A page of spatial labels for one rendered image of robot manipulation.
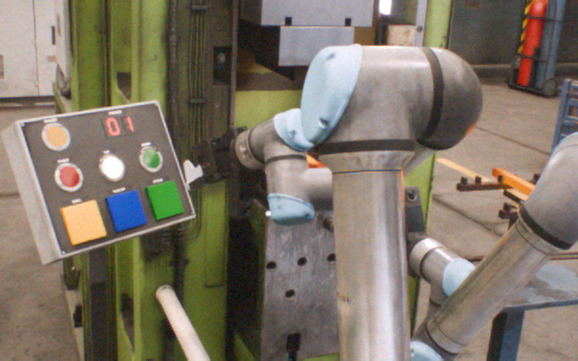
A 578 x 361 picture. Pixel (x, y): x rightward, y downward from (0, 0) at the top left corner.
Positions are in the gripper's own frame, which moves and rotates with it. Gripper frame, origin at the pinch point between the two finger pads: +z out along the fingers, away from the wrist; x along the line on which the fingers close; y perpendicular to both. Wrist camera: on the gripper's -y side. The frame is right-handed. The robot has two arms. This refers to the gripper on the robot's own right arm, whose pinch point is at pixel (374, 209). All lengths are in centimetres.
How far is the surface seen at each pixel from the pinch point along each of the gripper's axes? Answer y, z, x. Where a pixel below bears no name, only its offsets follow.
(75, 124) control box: -18, 18, -62
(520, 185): 4, 16, 55
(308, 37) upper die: -33.9, 30.8, -4.8
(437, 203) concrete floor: 100, 229, 187
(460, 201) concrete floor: 100, 229, 205
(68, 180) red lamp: -9, 10, -64
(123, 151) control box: -12, 18, -52
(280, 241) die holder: 16.6, 24.8, -11.8
